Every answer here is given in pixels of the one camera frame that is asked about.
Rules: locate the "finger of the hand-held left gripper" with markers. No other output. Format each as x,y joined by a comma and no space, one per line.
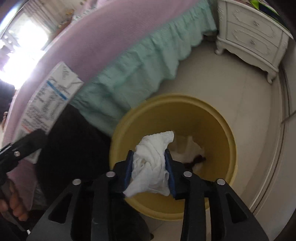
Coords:
29,143

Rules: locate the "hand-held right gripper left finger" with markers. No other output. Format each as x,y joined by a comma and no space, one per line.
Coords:
128,171

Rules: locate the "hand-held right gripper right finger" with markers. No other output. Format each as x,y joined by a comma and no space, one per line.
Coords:
171,178

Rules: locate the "white tissue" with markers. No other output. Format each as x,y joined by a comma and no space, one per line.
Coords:
150,157
185,148

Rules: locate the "dark red cloth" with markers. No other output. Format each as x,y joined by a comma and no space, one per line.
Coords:
198,160

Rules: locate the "white cardboard box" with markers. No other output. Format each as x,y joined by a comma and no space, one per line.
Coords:
48,99

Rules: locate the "yellow plastic bin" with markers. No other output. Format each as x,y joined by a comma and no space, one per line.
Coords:
208,120

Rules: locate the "person's left hand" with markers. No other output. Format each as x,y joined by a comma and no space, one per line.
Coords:
16,201

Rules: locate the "person's black trousers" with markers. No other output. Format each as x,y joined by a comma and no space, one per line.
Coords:
69,150

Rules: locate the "sliding glass balcony door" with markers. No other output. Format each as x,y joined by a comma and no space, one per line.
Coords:
20,46

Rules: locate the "teal ruffled bed skirt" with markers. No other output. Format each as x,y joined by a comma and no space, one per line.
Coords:
143,69

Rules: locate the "bed with purple dotted sheet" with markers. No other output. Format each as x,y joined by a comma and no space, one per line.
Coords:
104,34

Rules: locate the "white carved nightstand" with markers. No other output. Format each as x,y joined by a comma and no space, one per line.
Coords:
249,34

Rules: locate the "colourful item on nightstand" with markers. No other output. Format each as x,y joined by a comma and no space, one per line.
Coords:
263,5

